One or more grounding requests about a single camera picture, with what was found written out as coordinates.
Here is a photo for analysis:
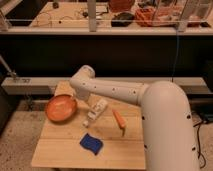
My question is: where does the orange ceramic bowl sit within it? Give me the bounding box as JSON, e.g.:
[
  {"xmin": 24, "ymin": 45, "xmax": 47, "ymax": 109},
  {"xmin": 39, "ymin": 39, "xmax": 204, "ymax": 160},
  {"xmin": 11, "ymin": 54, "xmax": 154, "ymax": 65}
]
[{"xmin": 45, "ymin": 94, "xmax": 77, "ymax": 122}]

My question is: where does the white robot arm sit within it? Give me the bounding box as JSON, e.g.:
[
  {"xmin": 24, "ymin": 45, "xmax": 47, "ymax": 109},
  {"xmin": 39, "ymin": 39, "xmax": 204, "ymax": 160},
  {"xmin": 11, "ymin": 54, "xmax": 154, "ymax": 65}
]
[{"xmin": 70, "ymin": 65, "xmax": 200, "ymax": 171}]

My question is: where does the black bowl on shelf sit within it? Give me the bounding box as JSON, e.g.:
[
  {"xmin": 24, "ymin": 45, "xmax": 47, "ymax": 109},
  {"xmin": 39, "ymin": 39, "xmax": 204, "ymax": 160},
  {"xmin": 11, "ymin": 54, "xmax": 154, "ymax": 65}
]
[{"xmin": 111, "ymin": 12, "xmax": 134, "ymax": 27}]

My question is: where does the white tube with cap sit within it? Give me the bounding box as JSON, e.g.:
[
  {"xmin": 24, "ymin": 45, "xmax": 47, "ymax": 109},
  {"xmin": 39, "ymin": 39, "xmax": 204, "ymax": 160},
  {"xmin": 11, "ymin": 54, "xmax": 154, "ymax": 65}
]
[{"xmin": 83, "ymin": 99, "xmax": 108, "ymax": 128}]

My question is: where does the orange toy carrot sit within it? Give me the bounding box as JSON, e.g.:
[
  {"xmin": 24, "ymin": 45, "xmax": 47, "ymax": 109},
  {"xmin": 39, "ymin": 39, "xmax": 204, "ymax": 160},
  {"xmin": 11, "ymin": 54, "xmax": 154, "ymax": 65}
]
[{"xmin": 112, "ymin": 110, "xmax": 126, "ymax": 135}]

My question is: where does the blue sponge cloth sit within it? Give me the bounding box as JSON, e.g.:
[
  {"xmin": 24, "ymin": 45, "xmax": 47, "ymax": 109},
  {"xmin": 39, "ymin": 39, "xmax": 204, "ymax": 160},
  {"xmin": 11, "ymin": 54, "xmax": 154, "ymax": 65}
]
[{"xmin": 80, "ymin": 133, "xmax": 103, "ymax": 155}]

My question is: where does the orange crate on shelf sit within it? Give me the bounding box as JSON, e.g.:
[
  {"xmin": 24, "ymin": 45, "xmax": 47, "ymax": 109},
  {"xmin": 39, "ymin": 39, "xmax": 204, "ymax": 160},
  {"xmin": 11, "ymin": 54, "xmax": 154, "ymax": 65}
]
[{"xmin": 135, "ymin": 6, "xmax": 181, "ymax": 27}]

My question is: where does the grey metal clamp stand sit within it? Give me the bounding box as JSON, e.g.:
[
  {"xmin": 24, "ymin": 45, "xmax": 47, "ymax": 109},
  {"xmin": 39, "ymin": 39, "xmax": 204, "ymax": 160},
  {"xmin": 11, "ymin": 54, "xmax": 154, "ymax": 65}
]
[{"xmin": 0, "ymin": 54, "xmax": 32, "ymax": 84}]

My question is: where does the white metal rail beam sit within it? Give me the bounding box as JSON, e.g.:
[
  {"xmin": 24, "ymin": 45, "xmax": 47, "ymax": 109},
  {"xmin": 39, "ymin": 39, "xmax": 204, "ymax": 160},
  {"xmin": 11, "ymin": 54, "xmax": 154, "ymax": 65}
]
[{"xmin": 1, "ymin": 77, "xmax": 213, "ymax": 95}]

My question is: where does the black cable on floor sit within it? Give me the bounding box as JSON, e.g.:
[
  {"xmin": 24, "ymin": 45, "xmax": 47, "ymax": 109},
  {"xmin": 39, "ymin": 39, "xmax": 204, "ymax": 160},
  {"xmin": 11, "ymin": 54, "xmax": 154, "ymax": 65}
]
[{"xmin": 193, "ymin": 113, "xmax": 213, "ymax": 169}]

